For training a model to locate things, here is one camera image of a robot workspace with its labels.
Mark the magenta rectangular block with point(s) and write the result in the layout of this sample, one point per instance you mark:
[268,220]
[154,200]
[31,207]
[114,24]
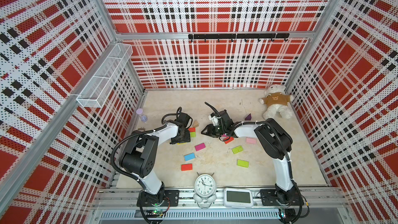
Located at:
[200,147]

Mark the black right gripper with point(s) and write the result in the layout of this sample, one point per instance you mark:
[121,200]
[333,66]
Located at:
[209,131]

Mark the white wire mesh basket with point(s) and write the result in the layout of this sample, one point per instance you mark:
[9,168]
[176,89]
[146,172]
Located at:
[111,64]

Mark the purple sand hourglass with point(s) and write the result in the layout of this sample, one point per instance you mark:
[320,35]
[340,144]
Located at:
[142,116]

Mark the pink block right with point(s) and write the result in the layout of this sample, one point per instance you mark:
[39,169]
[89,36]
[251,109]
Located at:
[251,141]

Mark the white teddy bear brown shirt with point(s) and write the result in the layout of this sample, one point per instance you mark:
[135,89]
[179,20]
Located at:
[276,101]

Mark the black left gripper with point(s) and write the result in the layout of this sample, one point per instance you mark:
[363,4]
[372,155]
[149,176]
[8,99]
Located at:
[186,139]

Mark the white twin-bell alarm clock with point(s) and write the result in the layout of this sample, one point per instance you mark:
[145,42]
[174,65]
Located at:
[205,189]

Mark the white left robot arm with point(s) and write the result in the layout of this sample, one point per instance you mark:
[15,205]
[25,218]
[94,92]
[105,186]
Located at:
[135,155]

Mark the white digital clock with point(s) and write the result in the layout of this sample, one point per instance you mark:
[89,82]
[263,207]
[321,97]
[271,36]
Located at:
[238,198]

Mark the blue rectangular block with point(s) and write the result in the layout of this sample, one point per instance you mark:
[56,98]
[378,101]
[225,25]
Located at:
[189,157]

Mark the red block front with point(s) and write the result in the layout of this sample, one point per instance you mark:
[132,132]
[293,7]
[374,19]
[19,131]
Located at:
[186,167]

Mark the black wall hook rail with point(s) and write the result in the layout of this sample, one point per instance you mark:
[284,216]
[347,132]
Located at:
[271,36]

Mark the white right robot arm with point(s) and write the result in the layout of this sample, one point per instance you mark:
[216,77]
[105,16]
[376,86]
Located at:
[275,141]

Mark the natural wood triangle block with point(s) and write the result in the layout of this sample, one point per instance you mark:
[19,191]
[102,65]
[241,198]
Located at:
[195,124]

